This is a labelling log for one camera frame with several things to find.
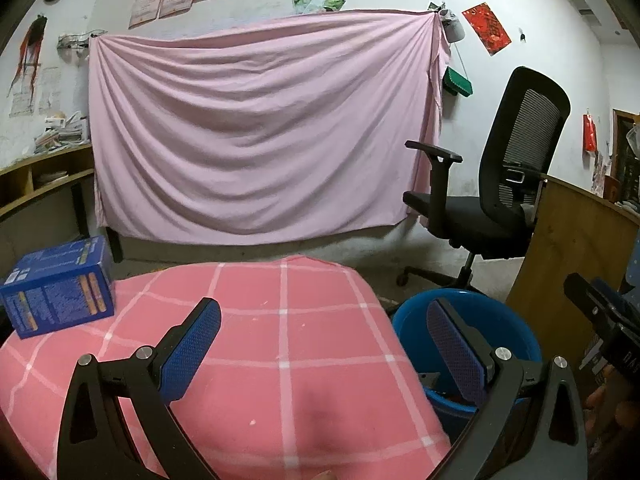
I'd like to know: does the red black hanging ornament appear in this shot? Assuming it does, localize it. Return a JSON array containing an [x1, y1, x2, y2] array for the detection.
[[7, 16, 48, 98]]

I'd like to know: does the stack of papers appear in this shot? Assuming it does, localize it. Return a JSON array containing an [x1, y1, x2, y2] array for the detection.
[[34, 111, 91, 155]]

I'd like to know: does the pink plaid tablecloth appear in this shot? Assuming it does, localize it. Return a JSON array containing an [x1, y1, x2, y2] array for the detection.
[[0, 255, 451, 480]]

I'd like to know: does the red hanging packet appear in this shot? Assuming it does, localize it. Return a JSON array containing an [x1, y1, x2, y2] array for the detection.
[[582, 114, 599, 152]]

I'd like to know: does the wire wall rack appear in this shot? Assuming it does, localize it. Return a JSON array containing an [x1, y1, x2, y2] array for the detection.
[[56, 32, 108, 63]]

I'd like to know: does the wooden wall shelf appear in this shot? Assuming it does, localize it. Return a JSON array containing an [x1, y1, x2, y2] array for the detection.
[[0, 141, 96, 221]]

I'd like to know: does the black office chair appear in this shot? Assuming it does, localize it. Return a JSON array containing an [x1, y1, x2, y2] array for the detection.
[[397, 66, 572, 293]]

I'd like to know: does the person's right hand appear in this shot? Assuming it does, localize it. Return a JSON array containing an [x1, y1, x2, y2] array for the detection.
[[582, 365, 640, 441]]

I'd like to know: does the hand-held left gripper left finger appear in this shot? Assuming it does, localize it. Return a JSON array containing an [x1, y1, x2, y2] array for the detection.
[[56, 297, 227, 480]]

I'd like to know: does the wooden door frame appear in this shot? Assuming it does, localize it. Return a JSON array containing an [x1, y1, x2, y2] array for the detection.
[[612, 109, 640, 206]]

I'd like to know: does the blue cardboard box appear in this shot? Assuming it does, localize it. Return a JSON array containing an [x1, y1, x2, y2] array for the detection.
[[0, 235, 117, 339]]

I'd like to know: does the wooden desk panel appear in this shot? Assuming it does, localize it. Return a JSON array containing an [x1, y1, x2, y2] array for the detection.
[[505, 174, 640, 376]]

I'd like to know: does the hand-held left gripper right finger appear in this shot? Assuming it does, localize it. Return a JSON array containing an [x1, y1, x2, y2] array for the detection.
[[426, 297, 590, 480]]

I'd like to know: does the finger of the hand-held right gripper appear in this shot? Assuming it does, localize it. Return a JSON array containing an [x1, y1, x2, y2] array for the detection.
[[563, 273, 626, 338], [592, 277, 640, 326]]

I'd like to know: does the pink hanging sheet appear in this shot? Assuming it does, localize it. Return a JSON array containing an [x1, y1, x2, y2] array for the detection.
[[87, 9, 451, 247]]

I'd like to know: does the green hanging bag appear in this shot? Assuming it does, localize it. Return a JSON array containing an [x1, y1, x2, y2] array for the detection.
[[442, 66, 472, 97]]

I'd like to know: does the red paper wall poster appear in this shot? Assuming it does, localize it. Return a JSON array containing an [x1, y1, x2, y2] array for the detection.
[[461, 2, 512, 57]]

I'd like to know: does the blue plastic bucket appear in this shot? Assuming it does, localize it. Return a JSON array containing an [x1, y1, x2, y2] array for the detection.
[[391, 288, 542, 443]]

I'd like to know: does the dark framed cabinet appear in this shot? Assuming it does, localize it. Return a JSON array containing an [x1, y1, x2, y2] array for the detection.
[[0, 175, 123, 281]]

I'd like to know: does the paper wall calendar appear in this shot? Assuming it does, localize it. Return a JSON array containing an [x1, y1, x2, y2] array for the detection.
[[10, 66, 61, 118]]

